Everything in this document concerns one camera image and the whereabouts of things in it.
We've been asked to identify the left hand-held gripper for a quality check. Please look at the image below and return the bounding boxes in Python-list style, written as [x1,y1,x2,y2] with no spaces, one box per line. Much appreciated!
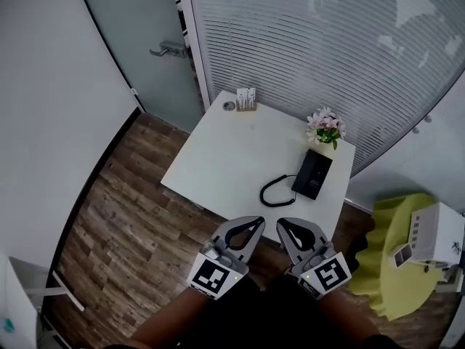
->
[187,215,266,301]

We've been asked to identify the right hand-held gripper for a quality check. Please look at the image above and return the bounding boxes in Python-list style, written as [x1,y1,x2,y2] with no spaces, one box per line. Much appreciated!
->
[275,217,353,301]

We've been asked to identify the black desk telephone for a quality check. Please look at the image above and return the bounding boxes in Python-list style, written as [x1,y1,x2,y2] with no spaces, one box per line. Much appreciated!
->
[296,151,333,201]

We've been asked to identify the person's right forearm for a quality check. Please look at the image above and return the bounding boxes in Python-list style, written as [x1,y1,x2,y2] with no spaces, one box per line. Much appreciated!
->
[319,289,382,345]

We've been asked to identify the person's left forearm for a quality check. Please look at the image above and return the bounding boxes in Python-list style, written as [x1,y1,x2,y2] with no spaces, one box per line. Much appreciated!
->
[126,285,211,349]

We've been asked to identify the white square table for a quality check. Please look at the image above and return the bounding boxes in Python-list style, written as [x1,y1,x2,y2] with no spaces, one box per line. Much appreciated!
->
[160,89,357,246]

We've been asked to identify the person's black clothing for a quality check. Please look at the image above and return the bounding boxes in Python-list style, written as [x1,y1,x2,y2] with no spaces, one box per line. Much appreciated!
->
[123,273,400,349]

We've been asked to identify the green round table cloth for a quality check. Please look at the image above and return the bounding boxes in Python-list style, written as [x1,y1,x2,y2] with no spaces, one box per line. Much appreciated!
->
[348,193,451,321]

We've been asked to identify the white two-slot holder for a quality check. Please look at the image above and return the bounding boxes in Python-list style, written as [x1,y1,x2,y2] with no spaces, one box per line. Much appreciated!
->
[392,243,415,268]

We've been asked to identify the pink flowers in pot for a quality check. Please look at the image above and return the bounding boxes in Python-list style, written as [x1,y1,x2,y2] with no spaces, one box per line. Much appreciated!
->
[305,106,347,151]

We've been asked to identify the white microwave oven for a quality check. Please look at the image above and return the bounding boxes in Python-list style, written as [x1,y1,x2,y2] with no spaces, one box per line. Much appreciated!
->
[410,201,465,268]

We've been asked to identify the wooden stand with white cards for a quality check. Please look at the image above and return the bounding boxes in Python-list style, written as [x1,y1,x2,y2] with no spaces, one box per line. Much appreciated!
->
[235,87,258,112]

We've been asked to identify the white slatted blinds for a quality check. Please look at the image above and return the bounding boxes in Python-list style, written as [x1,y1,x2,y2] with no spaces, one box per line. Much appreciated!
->
[187,0,465,176]

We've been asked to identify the frosted glass door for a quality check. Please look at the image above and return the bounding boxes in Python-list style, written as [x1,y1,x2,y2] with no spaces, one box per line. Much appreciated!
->
[78,0,204,130]

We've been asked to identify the metal door handle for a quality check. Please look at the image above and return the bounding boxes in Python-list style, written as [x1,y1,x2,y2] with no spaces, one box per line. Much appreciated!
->
[149,41,188,58]

